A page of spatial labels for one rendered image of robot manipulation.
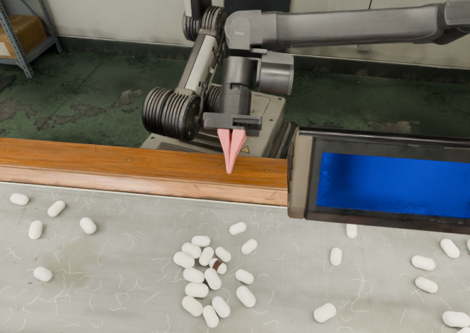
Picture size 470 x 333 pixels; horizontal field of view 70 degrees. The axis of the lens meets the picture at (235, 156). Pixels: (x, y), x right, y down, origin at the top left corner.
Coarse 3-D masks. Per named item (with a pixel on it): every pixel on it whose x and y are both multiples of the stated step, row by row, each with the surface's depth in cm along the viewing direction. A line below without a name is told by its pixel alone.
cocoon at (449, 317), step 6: (450, 312) 51; (456, 312) 51; (444, 318) 51; (450, 318) 50; (456, 318) 50; (462, 318) 50; (468, 318) 50; (450, 324) 50; (456, 324) 50; (462, 324) 50; (468, 324) 50
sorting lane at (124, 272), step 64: (0, 192) 71; (64, 192) 71; (0, 256) 60; (64, 256) 60; (128, 256) 60; (256, 256) 60; (320, 256) 60; (384, 256) 60; (0, 320) 52; (64, 320) 52; (128, 320) 52; (192, 320) 52; (256, 320) 52; (384, 320) 52
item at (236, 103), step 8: (224, 88) 59; (240, 88) 58; (224, 96) 59; (232, 96) 58; (240, 96) 58; (248, 96) 59; (224, 104) 59; (232, 104) 58; (240, 104) 58; (248, 104) 59; (224, 112) 58; (232, 112) 58; (240, 112) 58; (248, 112) 59; (240, 120) 58; (248, 120) 58; (256, 120) 58
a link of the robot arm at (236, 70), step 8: (232, 56) 60; (224, 64) 60; (232, 64) 59; (240, 64) 59; (248, 64) 59; (256, 64) 62; (224, 72) 60; (232, 72) 59; (240, 72) 59; (248, 72) 59; (224, 80) 59; (232, 80) 58; (240, 80) 58; (248, 80) 59; (256, 80) 60; (232, 88) 59; (248, 88) 61
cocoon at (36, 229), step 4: (32, 224) 62; (36, 224) 62; (40, 224) 63; (32, 228) 62; (36, 228) 62; (40, 228) 62; (32, 232) 61; (36, 232) 61; (40, 232) 62; (32, 236) 61; (36, 236) 62
